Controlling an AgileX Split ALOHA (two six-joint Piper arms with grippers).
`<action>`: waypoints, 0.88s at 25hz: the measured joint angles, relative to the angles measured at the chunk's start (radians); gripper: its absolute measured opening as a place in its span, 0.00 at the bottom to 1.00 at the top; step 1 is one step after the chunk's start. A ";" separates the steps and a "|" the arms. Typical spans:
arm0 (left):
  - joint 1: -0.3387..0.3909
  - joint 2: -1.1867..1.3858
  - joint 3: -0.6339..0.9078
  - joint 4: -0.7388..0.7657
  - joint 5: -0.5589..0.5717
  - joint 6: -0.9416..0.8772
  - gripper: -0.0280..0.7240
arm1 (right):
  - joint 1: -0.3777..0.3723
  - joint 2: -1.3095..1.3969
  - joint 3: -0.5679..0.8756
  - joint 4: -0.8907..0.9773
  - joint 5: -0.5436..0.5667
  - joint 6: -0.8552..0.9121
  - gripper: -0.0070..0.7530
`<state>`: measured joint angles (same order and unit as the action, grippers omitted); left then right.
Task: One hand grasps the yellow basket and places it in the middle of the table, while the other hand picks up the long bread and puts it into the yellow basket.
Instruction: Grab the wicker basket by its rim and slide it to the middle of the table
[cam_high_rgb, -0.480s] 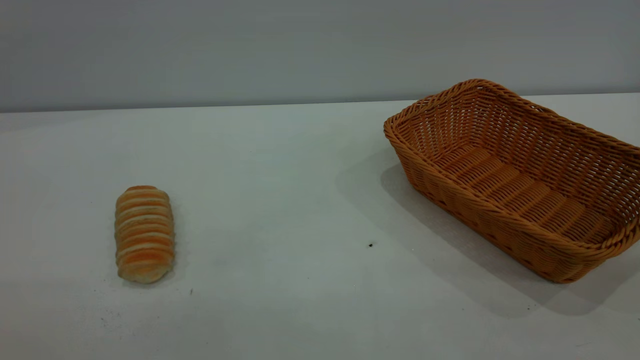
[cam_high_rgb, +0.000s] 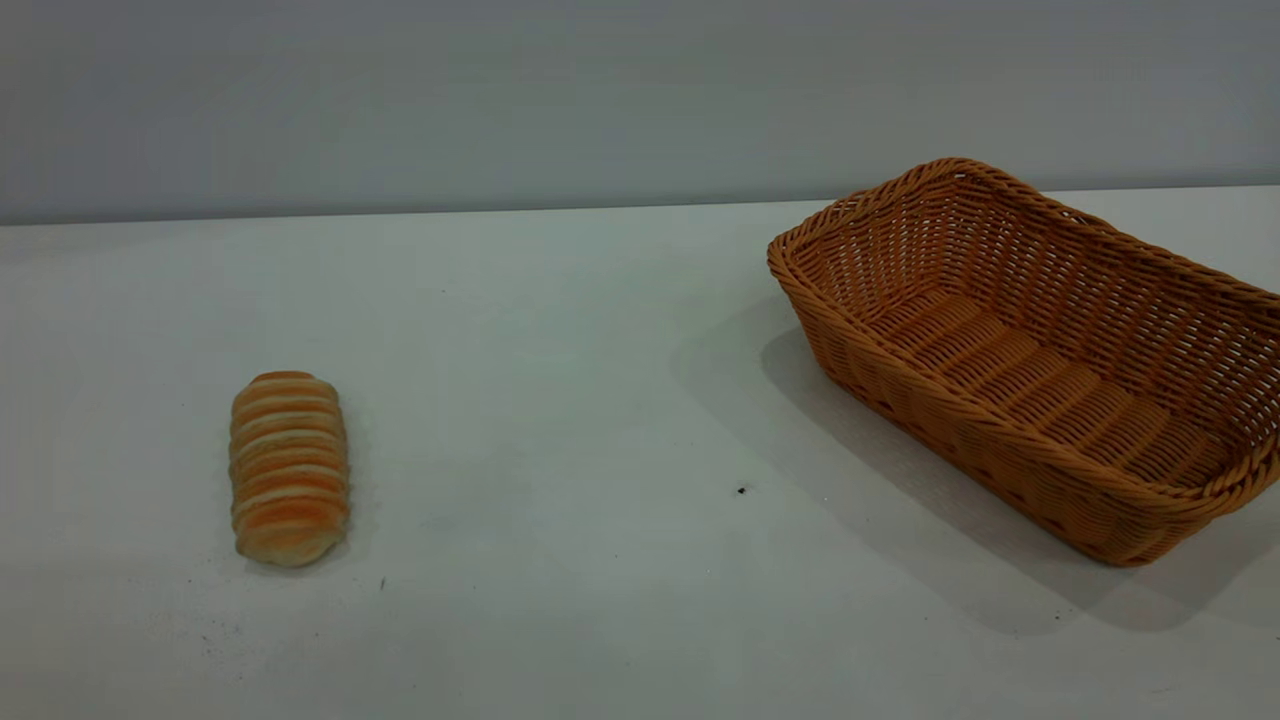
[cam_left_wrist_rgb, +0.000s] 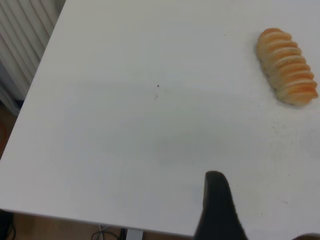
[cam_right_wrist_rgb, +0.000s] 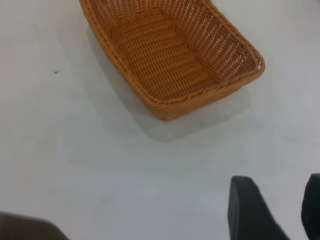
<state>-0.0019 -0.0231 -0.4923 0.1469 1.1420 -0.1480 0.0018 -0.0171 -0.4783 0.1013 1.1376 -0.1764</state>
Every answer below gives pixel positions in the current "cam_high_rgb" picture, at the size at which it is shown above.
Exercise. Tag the striped orange bread loaf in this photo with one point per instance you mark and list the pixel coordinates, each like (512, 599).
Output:
(289, 470)

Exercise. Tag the orange woven wicker basket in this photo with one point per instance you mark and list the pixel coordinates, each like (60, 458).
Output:
(1010, 360)

